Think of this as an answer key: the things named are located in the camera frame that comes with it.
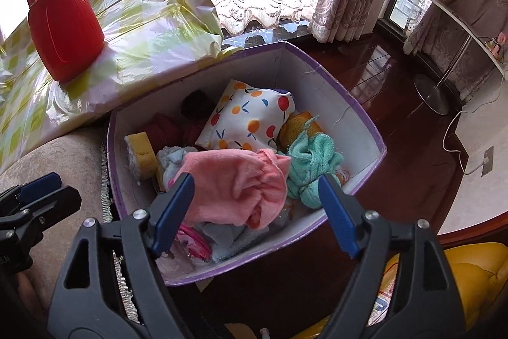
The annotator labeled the light blue towel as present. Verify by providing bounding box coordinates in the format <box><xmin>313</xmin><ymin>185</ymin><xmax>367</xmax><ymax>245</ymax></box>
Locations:
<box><xmin>196</xmin><ymin>223</ymin><xmax>270</xmax><ymax>263</ymax></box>

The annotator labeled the teal green towel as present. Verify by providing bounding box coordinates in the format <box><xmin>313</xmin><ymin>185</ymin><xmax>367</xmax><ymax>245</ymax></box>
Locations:
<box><xmin>286</xmin><ymin>117</ymin><xmax>344</xmax><ymax>210</ymax></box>

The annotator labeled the grey plush pig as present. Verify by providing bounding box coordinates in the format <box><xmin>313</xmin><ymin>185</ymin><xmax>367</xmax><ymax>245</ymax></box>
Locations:
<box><xmin>156</xmin><ymin>146</ymin><xmax>198</xmax><ymax>192</ymax></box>

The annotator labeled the white table with metal stand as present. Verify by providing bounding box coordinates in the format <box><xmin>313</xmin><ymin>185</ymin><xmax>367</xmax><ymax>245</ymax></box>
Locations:
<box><xmin>413</xmin><ymin>0</ymin><xmax>507</xmax><ymax>116</ymax></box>

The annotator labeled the magenta knit cloth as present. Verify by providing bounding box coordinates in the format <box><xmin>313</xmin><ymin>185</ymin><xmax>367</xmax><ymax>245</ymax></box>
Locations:
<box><xmin>140</xmin><ymin>113</ymin><xmax>205</xmax><ymax>153</ymax></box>

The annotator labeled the pink beaded pouch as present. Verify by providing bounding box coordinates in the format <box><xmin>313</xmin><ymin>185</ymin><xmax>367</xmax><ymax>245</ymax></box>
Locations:
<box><xmin>177</xmin><ymin>225</ymin><xmax>212</xmax><ymax>261</ymax></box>

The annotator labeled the purple white storage box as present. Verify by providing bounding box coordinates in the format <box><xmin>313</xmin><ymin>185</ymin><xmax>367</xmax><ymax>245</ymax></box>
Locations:
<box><xmin>106</xmin><ymin>40</ymin><xmax>389</xmax><ymax>288</ymax></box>

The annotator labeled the yellow bag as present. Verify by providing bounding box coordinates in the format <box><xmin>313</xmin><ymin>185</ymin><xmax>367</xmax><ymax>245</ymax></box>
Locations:
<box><xmin>293</xmin><ymin>242</ymin><xmax>508</xmax><ymax>338</ymax></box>

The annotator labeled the wall power outlet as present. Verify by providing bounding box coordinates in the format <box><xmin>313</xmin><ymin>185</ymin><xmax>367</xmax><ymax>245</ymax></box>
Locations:
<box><xmin>481</xmin><ymin>146</ymin><xmax>494</xmax><ymax>176</ymax></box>

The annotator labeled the yellow white sponge block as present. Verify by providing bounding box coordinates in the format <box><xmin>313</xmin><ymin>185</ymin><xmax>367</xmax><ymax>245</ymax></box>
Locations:
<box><xmin>124</xmin><ymin>132</ymin><xmax>157</xmax><ymax>181</ymax></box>

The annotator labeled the white power cord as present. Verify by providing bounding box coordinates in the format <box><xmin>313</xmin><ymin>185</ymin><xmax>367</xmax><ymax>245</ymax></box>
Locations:
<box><xmin>441</xmin><ymin>76</ymin><xmax>508</xmax><ymax>177</ymax></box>

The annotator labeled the red thermos jug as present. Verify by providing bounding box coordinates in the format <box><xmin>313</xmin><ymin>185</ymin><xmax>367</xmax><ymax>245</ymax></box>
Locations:
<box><xmin>27</xmin><ymin>0</ymin><xmax>104</xmax><ymax>83</ymax></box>

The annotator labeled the green checkered plastic tablecloth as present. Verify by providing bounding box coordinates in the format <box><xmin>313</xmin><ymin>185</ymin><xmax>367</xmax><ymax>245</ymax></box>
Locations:
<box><xmin>1</xmin><ymin>0</ymin><xmax>228</xmax><ymax>169</ymax></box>

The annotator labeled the orange mesh bag with sponge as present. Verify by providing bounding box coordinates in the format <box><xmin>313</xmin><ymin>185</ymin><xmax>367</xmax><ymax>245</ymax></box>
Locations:
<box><xmin>277</xmin><ymin>112</ymin><xmax>323</xmax><ymax>152</ymax></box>

